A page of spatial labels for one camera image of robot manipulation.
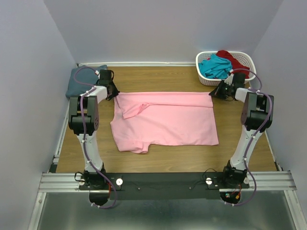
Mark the turquoise t shirt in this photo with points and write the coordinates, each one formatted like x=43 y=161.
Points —
x=215 y=67

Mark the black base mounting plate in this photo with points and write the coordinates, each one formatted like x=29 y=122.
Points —
x=165 y=186

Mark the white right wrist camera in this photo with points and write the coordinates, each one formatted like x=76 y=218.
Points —
x=230 y=77

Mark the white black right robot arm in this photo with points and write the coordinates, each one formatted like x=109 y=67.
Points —
x=256 y=117

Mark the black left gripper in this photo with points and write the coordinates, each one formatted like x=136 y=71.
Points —
x=115 y=92

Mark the aluminium frame rail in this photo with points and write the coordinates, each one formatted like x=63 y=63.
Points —
x=270 y=203

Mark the pink t shirt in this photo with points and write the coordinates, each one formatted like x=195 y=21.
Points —
x=142 y=119

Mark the folded grey-blue t shirt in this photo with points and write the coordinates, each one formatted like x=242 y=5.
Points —
x=81 y=80

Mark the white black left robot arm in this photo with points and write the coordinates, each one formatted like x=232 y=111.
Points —
x=83 y=120

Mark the dark red t shirt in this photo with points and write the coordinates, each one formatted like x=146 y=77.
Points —
x=235 y=63

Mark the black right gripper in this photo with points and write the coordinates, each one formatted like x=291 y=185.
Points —
x=217 y=91

